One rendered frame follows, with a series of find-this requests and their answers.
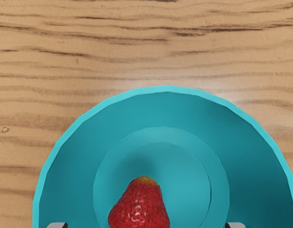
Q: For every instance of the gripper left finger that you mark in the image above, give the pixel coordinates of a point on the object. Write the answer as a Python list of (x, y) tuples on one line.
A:
[(56, 225)]

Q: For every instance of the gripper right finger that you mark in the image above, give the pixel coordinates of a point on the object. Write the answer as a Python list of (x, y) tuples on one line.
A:
[(235, 225)]

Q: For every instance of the red strawberry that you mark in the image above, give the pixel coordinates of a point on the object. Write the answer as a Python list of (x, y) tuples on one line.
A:
[(139, 206)]

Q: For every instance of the teal bowl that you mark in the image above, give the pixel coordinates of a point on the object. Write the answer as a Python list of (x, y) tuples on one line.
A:
[(175, 118)]

